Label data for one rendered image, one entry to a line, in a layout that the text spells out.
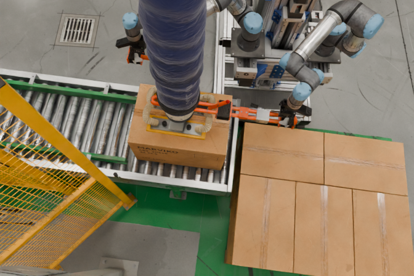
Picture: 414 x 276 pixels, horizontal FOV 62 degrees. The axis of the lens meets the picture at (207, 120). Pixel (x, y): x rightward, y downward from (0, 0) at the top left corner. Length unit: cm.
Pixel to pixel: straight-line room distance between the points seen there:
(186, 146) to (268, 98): 122
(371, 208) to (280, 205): 63
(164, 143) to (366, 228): 148
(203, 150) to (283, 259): 91
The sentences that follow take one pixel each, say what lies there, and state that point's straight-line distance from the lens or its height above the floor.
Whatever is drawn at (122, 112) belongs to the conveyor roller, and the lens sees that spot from 262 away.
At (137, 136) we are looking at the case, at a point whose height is 95.
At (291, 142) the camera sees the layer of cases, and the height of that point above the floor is 54.
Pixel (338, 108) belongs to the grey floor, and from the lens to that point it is 348.
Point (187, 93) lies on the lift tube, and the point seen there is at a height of 149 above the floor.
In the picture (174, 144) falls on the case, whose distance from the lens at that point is 207.
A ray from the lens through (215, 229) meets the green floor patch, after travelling 293.
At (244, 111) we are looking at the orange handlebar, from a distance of 189.
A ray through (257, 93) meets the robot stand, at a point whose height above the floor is 21.
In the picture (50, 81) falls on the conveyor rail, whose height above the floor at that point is 58.
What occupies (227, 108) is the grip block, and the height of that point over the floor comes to 121.
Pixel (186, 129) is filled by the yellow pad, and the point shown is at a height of 109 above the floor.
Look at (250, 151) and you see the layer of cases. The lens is 251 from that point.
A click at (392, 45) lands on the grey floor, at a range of 409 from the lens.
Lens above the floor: 292
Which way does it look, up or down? 68 degrees down
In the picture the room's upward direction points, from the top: 7 degrees clockwise
